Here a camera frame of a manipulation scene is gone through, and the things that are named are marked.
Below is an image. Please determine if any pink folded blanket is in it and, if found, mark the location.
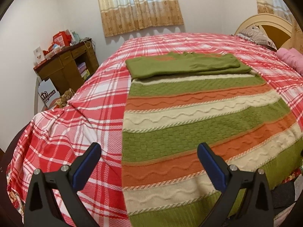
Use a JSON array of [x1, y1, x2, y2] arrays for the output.
[[276, 48, 303, 76]]

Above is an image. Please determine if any grey patterned pillow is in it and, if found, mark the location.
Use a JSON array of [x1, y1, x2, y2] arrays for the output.
[[236, 26, 277, 51]]

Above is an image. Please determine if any white greeting card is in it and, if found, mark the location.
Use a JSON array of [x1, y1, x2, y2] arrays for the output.
[[33, 47, 45, 64]]

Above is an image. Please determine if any red gift box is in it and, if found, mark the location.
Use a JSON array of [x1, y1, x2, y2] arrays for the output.
[[53, 30, 72, 47]]

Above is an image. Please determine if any beige patterned window curtain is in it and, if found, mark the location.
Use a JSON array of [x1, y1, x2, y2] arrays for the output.
[[98, 0, 184, 37]]

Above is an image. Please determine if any green orange cream striped sweater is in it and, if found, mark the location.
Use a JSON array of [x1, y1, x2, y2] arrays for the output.
[[122, 52, 302, 226]]

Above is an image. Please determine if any red white plaid bedspread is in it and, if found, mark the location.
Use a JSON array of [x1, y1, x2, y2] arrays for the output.
[[7, 33, 302, 226]]

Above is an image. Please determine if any brown wooden desk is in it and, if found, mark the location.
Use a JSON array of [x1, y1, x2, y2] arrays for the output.
[[33, 38, 99, 94]]

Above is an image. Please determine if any cream wooden headboard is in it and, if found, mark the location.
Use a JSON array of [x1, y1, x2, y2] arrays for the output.
[[235, 13, 292, 49]]

